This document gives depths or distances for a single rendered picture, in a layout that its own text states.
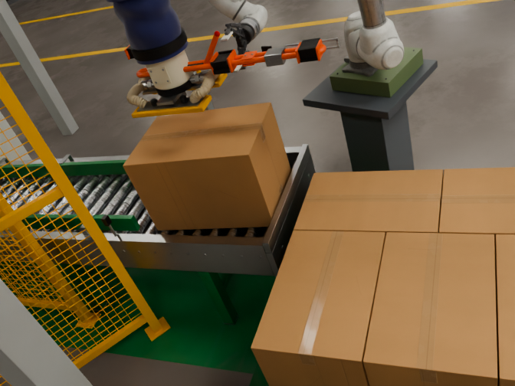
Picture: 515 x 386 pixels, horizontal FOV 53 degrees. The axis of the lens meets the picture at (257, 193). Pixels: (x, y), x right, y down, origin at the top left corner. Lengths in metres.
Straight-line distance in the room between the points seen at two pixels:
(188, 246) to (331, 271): 0.67
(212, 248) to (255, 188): 0.34
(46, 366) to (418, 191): 1.64
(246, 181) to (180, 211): 0.40
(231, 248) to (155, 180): 0.45
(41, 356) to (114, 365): 0.80
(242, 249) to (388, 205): 0.65
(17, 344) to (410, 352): 1.34
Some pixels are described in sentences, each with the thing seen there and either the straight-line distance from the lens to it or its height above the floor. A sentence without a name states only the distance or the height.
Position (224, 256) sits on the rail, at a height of 0.52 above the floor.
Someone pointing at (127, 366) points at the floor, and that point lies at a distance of 2.84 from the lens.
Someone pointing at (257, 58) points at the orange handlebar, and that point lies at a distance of 2.00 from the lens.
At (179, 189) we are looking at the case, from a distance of 2.30.
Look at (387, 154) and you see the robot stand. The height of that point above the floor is 0.39.
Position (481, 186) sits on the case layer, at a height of 0.54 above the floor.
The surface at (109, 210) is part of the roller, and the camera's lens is 2.89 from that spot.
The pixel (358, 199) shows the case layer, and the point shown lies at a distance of 2.32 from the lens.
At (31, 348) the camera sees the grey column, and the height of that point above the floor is 0.74.
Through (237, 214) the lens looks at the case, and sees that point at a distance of 2.30.
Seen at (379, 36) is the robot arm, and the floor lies 1.08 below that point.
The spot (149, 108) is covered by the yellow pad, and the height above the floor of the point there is 1.16.
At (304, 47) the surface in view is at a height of 1.29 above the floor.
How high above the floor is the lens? 2.04
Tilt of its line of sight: 36 degrees down
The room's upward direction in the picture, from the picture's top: 20 degrees counter-clockwise
